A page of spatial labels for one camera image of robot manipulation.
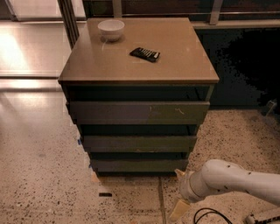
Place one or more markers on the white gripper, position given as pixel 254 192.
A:
pixel 185 186

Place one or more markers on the dark drawer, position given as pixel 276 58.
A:
pixel 138 166
pixel 138 112
pixel 138 143

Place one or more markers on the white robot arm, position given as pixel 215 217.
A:
pixel 217 177

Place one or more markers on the brown drawer cabinet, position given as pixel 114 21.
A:
pixel 99 71

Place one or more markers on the grey power strip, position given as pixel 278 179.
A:
pixel 266 217

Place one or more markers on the small grey floor object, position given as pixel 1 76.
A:
pixel 270 106

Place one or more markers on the black chip packet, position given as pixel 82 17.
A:
pixel 145 54

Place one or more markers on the white bowl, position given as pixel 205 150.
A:
pixel 111 29

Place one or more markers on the metal railing post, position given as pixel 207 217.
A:
pixel 69 20

